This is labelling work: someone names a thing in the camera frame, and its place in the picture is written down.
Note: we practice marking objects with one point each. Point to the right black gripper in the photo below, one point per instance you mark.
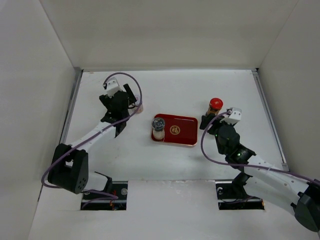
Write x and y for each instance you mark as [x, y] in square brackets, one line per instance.
[204, 118]

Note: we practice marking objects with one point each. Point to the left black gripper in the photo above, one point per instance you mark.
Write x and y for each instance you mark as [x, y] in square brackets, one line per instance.
[107, 101]

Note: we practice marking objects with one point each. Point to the clear bottle white contents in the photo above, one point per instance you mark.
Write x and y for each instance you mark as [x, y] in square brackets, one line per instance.
[158, 128]

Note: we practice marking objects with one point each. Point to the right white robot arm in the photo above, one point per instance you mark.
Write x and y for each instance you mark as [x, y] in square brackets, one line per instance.
[294, 193]

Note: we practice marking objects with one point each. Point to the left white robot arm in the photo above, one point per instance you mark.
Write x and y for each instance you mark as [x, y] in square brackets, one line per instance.
[69, 169]

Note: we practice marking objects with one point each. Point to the small jar white lid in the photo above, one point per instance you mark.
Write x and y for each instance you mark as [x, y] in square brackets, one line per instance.
[138, 105]

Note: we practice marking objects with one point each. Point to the chili sauce jar red lid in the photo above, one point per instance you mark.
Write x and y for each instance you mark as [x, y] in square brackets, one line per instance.
[214, 107]

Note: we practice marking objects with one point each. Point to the red rectangular tray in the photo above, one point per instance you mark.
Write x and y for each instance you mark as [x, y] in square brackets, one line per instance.
[178, 130]

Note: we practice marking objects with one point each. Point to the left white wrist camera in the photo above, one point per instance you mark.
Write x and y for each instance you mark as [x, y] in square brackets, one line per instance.
[111, 86]

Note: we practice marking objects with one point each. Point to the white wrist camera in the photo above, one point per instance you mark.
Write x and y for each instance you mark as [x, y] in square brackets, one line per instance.
[233, 116]
[111, 86]

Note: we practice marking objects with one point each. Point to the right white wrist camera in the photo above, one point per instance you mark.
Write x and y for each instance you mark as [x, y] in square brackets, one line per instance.
[233, 116]

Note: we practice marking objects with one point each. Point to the left aluminium rail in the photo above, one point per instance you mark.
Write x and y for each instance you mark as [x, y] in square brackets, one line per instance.
[71, 105]

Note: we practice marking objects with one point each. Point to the aluminium rail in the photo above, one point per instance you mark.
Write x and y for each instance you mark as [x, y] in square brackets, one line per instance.
[255, 73]
[71, 105]

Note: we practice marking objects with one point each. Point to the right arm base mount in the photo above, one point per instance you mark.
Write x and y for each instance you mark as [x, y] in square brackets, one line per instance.
[232, 196]

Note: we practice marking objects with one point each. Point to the right aluminium rail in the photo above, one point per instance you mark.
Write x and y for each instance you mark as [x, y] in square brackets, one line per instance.
[255, 73]

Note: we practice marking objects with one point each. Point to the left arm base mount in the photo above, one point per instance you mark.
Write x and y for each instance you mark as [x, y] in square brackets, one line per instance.
[114, 200]

